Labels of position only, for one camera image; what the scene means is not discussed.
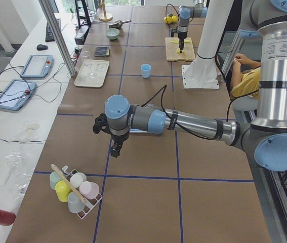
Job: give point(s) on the white gloves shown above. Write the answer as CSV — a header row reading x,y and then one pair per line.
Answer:
x,y
28,132

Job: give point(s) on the white cup rack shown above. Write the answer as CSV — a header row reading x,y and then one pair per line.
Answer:
x,y
89,203

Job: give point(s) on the clear plastic bag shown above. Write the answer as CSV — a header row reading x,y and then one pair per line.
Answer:
x,y
21,171

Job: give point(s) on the steel ice scoop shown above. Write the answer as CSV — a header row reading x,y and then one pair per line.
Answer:
x,y
118,24

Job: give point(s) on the steel muddler black tip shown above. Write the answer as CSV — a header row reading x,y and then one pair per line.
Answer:
x,y
137,131

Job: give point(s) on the grey folded cloth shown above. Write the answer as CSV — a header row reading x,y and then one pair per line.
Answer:
x,y
102,52

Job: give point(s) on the black power strip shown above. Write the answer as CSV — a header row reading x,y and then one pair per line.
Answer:
x,y
81,35

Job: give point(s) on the lower teach pendant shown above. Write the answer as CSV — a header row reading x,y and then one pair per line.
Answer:
x,y
16,94

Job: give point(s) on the cream bear tray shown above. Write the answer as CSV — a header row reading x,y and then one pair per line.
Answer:
x,y
99,67

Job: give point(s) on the yellow cup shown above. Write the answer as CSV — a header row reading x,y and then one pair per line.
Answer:
x,y
62,191

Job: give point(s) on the pink cup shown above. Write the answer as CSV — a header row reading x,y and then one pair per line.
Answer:
x,y
88,189

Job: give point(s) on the grey blue cup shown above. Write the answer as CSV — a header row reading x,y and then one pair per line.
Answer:
x,y
74,203

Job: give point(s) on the white cup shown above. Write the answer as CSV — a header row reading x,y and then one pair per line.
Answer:
x,y
77,179

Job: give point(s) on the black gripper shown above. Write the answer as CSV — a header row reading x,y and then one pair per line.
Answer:
x,y
182,36
119,138

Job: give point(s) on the wooden cup tree stand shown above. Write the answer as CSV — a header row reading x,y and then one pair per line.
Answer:
x,y
104,16

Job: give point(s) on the person in yellow shirt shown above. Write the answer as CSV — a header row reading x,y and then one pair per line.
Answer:
x,y
242,84

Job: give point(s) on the black keyboard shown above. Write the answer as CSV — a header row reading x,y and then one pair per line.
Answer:
x,y
49,33

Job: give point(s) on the light blue cup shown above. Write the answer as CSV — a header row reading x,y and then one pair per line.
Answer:
x,y
145,70

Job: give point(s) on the black computer mouse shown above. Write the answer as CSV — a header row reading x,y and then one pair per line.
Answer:
x,y
41,47

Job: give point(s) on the yellow lemon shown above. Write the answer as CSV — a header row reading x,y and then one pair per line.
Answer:
x,y
168,20
174,18

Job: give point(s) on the upper teach pendant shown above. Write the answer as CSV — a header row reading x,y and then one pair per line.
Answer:
x,y
37,66

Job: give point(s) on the mint green cup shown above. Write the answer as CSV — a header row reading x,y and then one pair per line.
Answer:
x,y
54,179

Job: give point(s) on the green bowl of ice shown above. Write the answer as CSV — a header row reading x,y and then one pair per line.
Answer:
x,y
112,33

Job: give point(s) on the aluminium frame post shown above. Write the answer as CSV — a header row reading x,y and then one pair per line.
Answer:
x,y
50,17

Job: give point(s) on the clear wine glass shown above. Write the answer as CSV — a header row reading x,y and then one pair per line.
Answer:
x,y
87,61

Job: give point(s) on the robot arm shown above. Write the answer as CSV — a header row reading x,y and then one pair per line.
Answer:
x,y
185,13
264,139

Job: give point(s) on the teach pendant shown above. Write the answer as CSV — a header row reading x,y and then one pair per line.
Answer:
x,y
16,94
37,66

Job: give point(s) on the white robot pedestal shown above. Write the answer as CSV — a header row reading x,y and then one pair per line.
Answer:
x,y
202,73

